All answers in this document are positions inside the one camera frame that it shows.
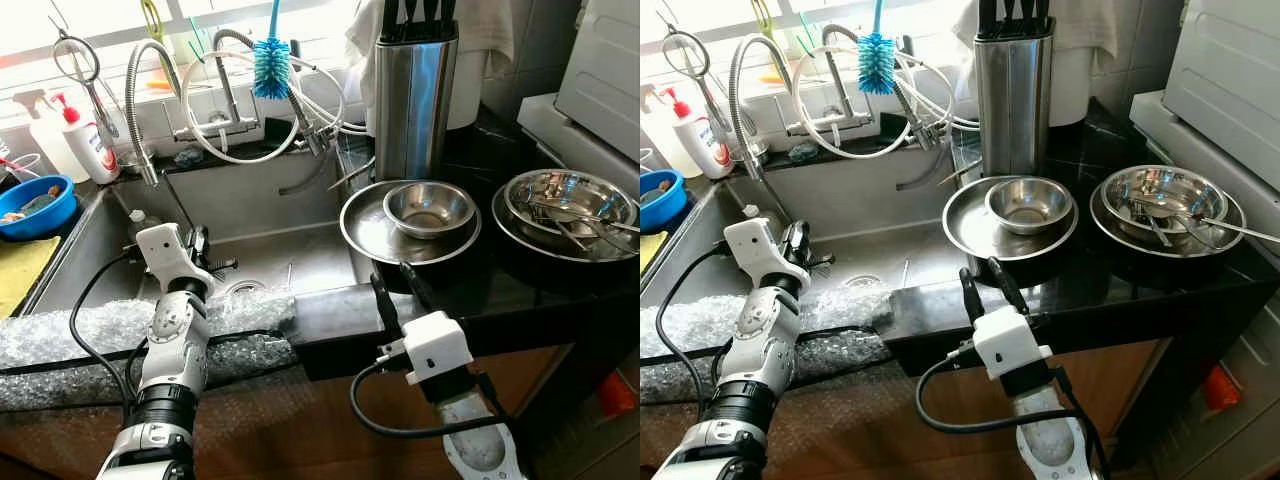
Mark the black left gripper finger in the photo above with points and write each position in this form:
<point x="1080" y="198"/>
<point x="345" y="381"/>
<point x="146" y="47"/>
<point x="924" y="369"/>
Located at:
<point x="200" y="238"/>
<point x="797" y="238"/>

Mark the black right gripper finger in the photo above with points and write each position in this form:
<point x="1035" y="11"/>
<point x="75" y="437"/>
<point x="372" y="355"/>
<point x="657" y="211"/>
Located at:
<point x="972" y="295"/>
<point x="1008" y="283"/>
<point x="385" y="300"/>
<point x="418" y="285"/>

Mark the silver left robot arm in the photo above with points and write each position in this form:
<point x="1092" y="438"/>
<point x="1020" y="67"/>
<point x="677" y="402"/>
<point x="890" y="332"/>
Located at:
<point x="170" y="370"/>
<point x="760" y="370"/>

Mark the wide steel plate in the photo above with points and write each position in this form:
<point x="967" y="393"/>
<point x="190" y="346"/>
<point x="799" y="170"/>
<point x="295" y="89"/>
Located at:
<point x="520" y="245"/>
<point x="965" y="225"/>
<point x="1115" y="240"/>
<point x="365" y="230"/>

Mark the dark scrubbing pad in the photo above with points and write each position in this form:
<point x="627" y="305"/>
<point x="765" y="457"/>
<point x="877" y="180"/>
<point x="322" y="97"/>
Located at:
<point x="188" y="157"/>
<point x="802" y="152"/>

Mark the stainless steel sink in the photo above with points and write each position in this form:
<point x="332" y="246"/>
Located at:
<point x="880" y="215"/>
<point x="290" y="220"/>

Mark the clear bubble wrap sheet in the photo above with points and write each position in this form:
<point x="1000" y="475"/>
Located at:
<point x="690" y="330"/>
<point x="60" y="335"/>

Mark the white soap bottle red pump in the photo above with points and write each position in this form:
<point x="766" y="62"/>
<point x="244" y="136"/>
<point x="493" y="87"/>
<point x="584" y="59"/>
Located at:
<point x="700" y="140"/>
<point x="90" y="145"/>

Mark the blue plastic bowl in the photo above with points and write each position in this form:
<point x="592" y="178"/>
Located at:
<point x="660" y="210"/>
<point x="35" y="215"/>

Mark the flexible steel faucet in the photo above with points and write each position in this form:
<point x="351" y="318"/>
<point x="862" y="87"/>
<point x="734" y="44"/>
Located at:
<point x="736" y="105"/>
<point x="133" y="110"/>

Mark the yellow dish cloth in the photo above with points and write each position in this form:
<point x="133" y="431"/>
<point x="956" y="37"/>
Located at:
<point x="650" y="250"/>
<point x="20" y="275"/>

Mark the long steel spoon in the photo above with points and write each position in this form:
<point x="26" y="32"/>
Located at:
<point x="580" y="222"/>
<point x="1230" y="228"/>

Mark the white spray bottle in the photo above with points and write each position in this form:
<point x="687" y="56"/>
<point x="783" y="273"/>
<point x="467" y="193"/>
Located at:
<point x="655" y="130"/>
<point x="45" y="135"/>

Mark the large steel bowl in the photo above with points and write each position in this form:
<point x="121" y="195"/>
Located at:
<point x="570" y="185"/>
<point x="1165" y="182"/>

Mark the steel knife block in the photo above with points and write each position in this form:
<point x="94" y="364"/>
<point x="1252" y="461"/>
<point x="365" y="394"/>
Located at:
<point x="1013" y="100"/>
<point x="415" y="100"/>

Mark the blue bottle brush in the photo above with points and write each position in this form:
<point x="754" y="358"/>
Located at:
<point x="876" y="62"/>
<point x="271" y="65"/>

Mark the orange plastic object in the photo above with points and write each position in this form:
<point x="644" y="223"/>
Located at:
<point x="615" y="393"/>
<point x="1222" y="385"/>

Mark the white hanging towel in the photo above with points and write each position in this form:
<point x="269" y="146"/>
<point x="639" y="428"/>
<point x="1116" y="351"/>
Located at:
<point x="1085" y="50"/>
<point x="480" y="50"/>

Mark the white ribbed appliance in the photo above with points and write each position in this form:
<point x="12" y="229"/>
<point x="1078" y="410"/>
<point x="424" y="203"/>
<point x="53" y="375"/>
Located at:
<point x="1230" y="60"/>
<point x="605" y="60"/>

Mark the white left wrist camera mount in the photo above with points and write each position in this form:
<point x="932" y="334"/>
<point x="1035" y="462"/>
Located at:
<point x="762" y="250"/>
<point x="165" y="250"/>

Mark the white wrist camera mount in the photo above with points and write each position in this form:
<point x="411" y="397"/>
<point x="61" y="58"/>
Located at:
<point x="762" y="250"/>
<point x="165" y="250"/>
<point x="1010" y="340"/>
<point x="435" y="345"/>

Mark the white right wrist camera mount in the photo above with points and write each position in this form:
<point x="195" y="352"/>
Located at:
<point x="1010" y="340"/>
<point x="435" y="345"/>

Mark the steel wall tap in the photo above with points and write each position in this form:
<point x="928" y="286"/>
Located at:
<point x="840" y="100"/>
<point x="230" y="105"/>

